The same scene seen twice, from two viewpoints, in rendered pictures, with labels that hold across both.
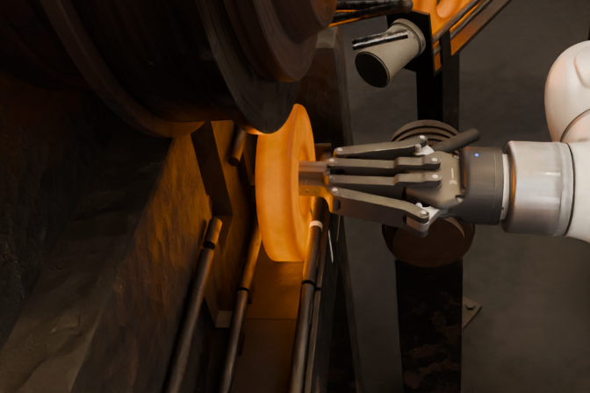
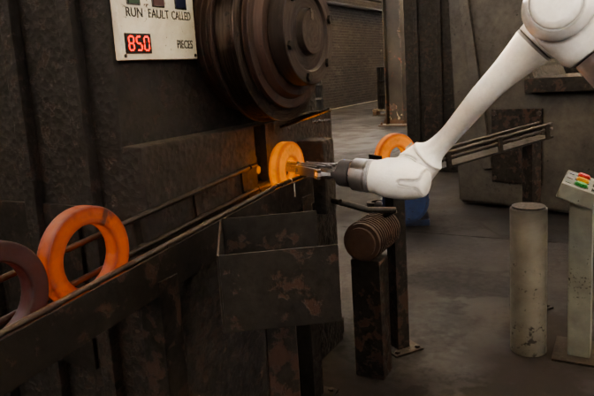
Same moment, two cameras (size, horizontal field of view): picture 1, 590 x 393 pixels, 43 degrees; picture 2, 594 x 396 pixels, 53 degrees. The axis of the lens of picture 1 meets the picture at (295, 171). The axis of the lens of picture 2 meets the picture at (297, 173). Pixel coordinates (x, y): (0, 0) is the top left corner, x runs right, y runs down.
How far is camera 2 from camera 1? 1.17 m
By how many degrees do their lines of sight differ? 32
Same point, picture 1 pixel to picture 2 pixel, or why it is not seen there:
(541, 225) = (357, 181)
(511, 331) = (433, 359)
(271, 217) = (272, 164)
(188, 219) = (244, 153)
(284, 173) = (279, 151)
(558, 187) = (363, 166)
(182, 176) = (246, 139)
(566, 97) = not seen: hidden behind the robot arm
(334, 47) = (323, 141)
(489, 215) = (342, 177)
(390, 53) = not seen: hidden behind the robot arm
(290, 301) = not seen: hidden behind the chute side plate
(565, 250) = (486, 338)
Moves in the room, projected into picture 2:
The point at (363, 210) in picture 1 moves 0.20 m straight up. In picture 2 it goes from (303, 171) to (299, 98)
